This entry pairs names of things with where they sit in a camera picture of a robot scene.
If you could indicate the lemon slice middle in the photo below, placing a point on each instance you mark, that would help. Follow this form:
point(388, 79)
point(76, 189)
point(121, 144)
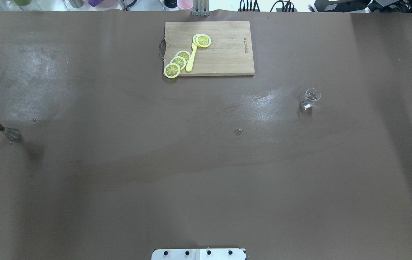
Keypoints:
point(180, 61)

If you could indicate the aluminium frame post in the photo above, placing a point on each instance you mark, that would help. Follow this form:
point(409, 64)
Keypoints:
point(200, 8)

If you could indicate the wooden cutting board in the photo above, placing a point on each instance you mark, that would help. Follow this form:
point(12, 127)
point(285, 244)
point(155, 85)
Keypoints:
point(230, 52)

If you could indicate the lemon slice outer end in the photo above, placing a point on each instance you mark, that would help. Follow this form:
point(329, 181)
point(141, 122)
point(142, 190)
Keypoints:
point(172, 70)

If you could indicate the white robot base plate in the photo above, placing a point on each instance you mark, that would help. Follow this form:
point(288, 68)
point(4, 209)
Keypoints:
point(200, 254)

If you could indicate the clear glass measuring cup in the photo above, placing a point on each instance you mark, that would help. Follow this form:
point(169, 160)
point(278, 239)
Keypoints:
point(309, 99)

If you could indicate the lemon slice inner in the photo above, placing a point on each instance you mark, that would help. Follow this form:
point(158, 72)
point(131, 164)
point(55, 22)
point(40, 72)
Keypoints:
point(184, 54)

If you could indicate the lemon slice on knife tip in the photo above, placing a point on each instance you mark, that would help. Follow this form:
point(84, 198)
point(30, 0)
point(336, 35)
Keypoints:
point(201, 40)

